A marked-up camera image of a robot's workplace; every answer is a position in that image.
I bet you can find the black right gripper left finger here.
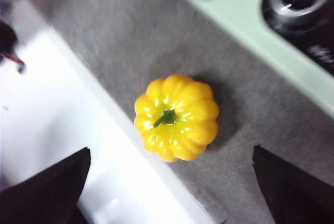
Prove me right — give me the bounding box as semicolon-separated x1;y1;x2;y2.
0;147;91;224

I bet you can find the yellow toy pumpkin green stem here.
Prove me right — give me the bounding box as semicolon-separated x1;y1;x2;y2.
133;74;220;163

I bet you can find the mint green breakfast machine base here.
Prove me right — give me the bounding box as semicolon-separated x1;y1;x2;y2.
153;0;334;120

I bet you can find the black device with red cable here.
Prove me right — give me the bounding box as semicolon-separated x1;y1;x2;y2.
0;21;27;75

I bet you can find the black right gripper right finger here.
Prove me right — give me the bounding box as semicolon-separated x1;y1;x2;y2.
252;145;334;224

